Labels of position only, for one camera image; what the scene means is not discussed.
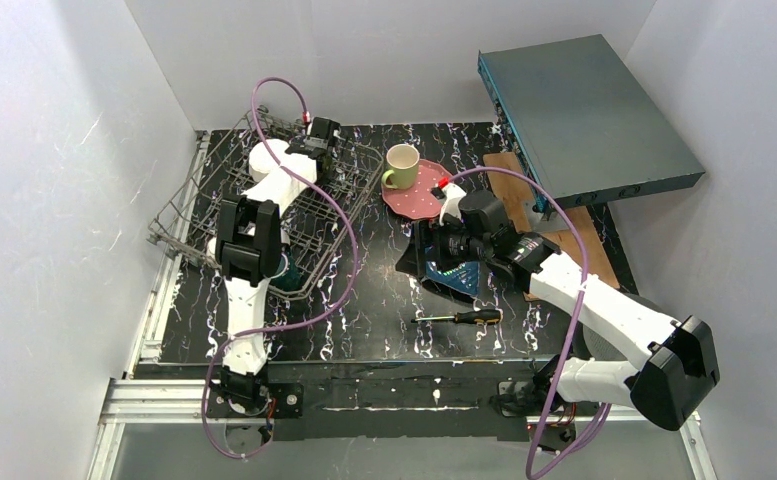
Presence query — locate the black yellow screwdriver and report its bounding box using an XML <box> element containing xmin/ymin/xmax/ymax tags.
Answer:
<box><xmin>411</xmin><ymin>309</ymin><xmax>503</xmax><ymax>325</ymax></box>

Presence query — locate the blue leaf-shaped plate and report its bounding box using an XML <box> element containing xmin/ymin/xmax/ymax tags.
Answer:
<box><xmin>422</xmin><ymin>262</ymin><xmax>480</xmax><ymax>298</ymax></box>

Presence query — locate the pink dotted plate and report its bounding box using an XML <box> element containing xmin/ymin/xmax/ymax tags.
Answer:
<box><xmin>381</xmin><ymin>159</ymin><xmax>451</xmax><ymax>220</ymax></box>

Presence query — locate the grey wire dish rack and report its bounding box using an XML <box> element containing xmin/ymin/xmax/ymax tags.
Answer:
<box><xmin>148</xmin><ymin>106</ymin><xmax>383</xmax><ymax>301</ymax></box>

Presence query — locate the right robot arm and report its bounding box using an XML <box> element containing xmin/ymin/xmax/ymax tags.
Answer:
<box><xmin>396</xmin><ymin>220</ymin><xmax>720</xmax><ymax>431</ymax></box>

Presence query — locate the dark green cup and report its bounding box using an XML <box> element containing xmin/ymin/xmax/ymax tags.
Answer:
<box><xmin>270</xmin><ymin>253</ymin><xmax>302</xmax><ymax>292</ymax></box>

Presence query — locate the wooden board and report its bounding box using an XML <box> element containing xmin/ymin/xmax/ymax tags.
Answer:
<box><xmin>487</xmin><ymin>172</ymin><xmax>621</xmax><ymax>289</ymax></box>

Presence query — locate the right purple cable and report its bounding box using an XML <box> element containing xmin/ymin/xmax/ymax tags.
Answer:
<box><xmin>447</xmin><ymin>166</ymin><xmax>613</xmax><ymax>480</ymax></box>

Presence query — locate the teal metal case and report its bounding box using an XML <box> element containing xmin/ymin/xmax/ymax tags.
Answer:
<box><xmin>477</xmin><ymin>34</ymin><xmax>705</xmax><ymax>214</ymax></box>

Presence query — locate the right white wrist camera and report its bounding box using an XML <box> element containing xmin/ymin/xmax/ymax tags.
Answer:
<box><xmin>430</xmin><ymin>177</ymin><xmax>466</xmax><ymax>225</ymax></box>

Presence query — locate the light green mug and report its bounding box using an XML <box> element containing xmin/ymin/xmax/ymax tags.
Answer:
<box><xmin>381</xmin><ymin>144</ymin><xmax>420</xmax><ymax>190</ymax></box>

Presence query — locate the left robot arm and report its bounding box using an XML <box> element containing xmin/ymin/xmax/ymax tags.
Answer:
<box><xmin>208</xmin><ymin>117</ymin><xmax>340</xmax><ymax>415</ymax></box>

